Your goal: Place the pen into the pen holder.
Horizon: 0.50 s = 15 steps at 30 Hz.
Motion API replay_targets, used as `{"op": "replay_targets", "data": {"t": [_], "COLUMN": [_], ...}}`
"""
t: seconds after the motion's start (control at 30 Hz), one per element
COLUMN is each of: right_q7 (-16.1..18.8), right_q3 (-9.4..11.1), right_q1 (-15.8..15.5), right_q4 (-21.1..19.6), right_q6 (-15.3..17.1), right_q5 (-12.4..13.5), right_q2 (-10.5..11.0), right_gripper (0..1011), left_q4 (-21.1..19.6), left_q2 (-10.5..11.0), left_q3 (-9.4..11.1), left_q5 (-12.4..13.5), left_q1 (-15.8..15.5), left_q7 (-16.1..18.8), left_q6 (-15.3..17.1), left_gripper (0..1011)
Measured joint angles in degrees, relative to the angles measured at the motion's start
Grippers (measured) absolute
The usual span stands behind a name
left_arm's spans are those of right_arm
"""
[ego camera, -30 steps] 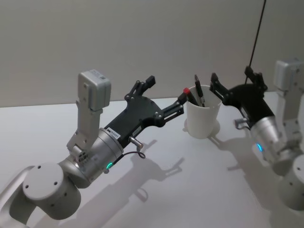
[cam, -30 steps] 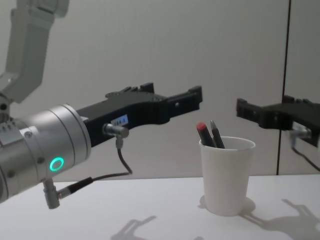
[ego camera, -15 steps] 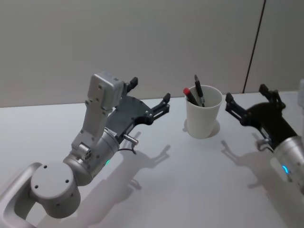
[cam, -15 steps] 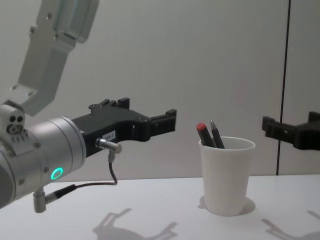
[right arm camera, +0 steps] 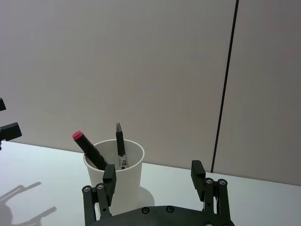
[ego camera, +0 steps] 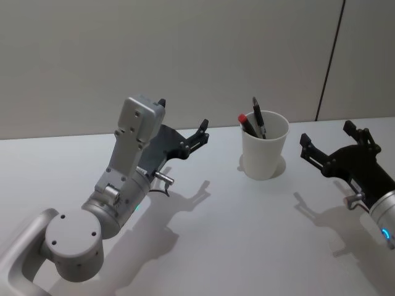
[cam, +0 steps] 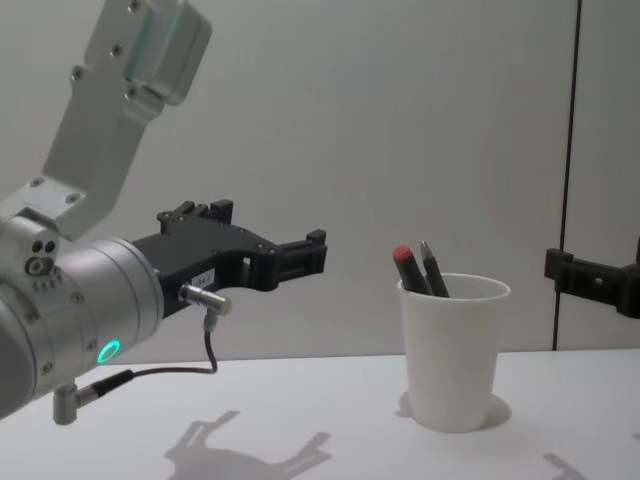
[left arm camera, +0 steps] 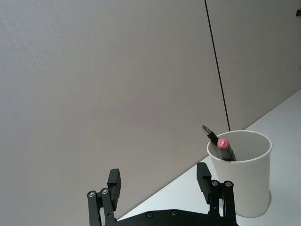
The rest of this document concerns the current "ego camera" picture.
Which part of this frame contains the white paper cup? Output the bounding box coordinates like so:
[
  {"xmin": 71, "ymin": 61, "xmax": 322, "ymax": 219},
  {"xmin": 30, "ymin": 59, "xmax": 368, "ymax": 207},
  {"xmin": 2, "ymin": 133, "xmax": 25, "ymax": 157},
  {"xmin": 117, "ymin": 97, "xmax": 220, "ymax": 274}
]
[{"xmin": 241, "ymin": 110, "xmax": 291, "ymax": 181}]

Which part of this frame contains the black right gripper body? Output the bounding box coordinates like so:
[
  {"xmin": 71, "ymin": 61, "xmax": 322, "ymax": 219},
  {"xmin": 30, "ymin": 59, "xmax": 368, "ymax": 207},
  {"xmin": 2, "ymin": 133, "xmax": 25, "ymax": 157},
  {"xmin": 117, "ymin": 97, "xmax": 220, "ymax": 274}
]
[{"xmin": 320, "ymin": 144, "xmax": 395, "ymax": 205}]

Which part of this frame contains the right gripper cable silver plug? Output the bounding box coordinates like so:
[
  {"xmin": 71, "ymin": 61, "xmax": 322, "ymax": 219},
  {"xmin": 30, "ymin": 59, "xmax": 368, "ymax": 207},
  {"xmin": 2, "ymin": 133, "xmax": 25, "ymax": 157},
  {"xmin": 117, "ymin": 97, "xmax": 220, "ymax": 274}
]
[{"xmin": 344, "ymin": 192, "xmax": 372, "ymax": 213}]

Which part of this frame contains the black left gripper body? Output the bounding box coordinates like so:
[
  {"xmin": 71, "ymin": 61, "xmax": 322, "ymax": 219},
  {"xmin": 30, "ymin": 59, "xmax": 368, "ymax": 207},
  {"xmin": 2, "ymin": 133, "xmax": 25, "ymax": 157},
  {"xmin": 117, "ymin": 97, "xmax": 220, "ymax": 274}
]
[{"xmin": 137, "ymin": 124, "xmax": 189, "ymax": 180}]

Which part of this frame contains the left gripper cable silver plug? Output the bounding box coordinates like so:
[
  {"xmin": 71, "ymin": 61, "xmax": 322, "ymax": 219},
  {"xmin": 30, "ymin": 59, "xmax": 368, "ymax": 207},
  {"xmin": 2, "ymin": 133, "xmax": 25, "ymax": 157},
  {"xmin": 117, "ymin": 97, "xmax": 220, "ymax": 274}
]
[{"xmin": 147, "ymin": 171, "xmax": 176, "ymax": 197}]

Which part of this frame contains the gripper cable silver plug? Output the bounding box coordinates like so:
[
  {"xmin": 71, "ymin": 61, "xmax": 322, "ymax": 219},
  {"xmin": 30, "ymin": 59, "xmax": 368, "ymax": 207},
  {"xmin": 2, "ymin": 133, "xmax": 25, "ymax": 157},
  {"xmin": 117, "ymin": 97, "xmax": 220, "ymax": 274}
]
[
  {"xmin": 147, "ymin": 171, "xmax": 176, "ymax": 197},
  {"xmin": 344, "ymin": 192, "xmax": 372, "ymax": 213}
]

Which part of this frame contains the black pen with clip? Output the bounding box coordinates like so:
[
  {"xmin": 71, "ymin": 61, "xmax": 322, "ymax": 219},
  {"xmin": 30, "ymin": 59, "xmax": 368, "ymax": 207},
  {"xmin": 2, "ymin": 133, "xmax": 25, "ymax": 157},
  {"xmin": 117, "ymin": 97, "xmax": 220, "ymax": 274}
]
[{"xmin": 252, "ymin": 96, "xmax": 267, "ymax": 140}]

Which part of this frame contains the red capped black pen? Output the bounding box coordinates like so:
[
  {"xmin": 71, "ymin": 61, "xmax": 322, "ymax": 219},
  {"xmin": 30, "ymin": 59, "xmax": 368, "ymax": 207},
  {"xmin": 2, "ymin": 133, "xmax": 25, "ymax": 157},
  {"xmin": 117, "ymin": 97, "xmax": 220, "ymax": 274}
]
[{"xmin": 237, "ymin": 113, "xmax": 259, "ymax": 138}]

